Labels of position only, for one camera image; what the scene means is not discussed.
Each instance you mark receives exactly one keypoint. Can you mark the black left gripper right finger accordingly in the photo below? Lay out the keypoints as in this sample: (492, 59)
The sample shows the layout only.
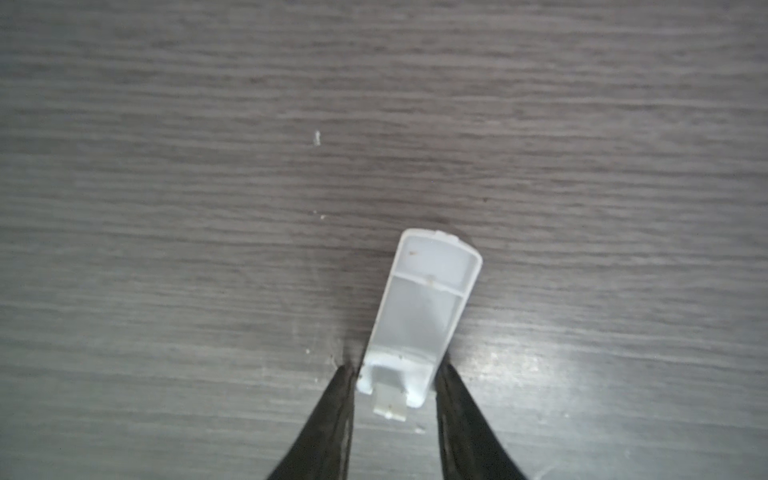
(468, 447)

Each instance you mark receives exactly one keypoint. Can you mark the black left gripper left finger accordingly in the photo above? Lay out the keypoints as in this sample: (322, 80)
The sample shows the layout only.
(322, 448)

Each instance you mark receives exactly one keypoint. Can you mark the white remote battery lid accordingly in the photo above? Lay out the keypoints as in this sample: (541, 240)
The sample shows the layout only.
(430, 282)

